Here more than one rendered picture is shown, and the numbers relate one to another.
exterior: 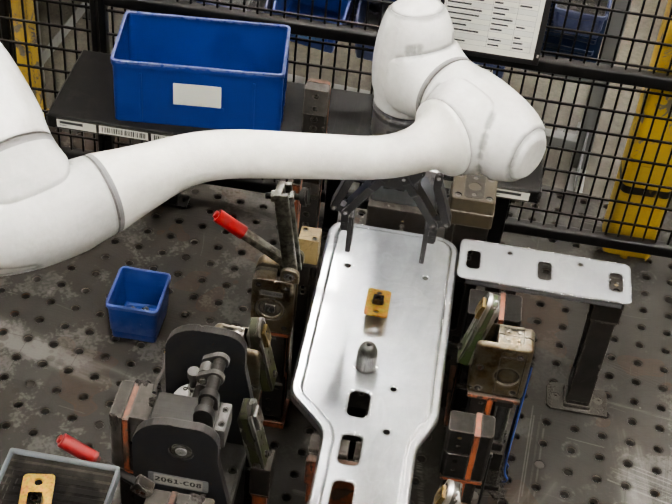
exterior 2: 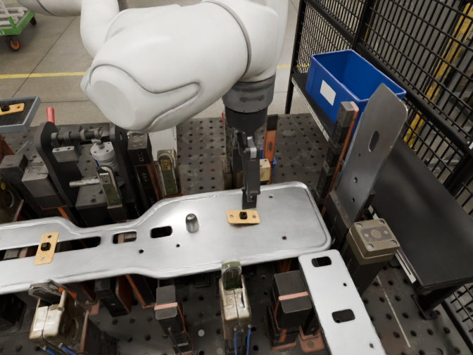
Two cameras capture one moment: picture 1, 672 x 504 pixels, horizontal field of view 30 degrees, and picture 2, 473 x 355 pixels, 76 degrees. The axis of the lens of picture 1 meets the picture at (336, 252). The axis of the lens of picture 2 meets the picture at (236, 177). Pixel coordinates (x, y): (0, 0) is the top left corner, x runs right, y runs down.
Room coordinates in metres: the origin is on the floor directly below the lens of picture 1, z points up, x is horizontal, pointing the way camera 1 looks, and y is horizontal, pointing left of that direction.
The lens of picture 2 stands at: (1.30, -0.50, 1.63)
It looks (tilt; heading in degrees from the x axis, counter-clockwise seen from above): 47 degrees down; 75
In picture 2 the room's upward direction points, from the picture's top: straight up
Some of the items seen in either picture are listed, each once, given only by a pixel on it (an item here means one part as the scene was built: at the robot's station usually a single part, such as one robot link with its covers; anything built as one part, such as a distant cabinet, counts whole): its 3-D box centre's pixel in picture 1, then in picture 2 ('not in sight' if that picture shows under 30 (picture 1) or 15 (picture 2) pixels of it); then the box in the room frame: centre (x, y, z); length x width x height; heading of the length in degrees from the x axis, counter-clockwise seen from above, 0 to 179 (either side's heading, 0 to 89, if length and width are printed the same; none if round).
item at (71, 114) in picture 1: (300, 123); (367, 144); (1.88, 0.09, 1.01); 0.90 x 0.22 x 0.03; 85
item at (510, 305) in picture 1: (480, 362); (284, 313); (1.49, -0.27, 0.84); 0.11 x 0.10 x 0.28; 85
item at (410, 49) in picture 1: (418, 58); (243, 17); (1.42, -0.08, 1.48); 0.13 x 0.11 x 0.16; 41
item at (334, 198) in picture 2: (393, 267); (330, 239); (1.69, -0.11, 0.85); 0.12 x 0.03 x 0.30; 85
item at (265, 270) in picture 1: (271, 345); (232, 200); (1.44, 0.09, 0.88); 0.07 x 0.06 x 0.35; 85
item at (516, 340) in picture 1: (489, 409); (234, 326); (1.35, -0.27, 0.87); 0.12 x 0.09 x 0.35; 85
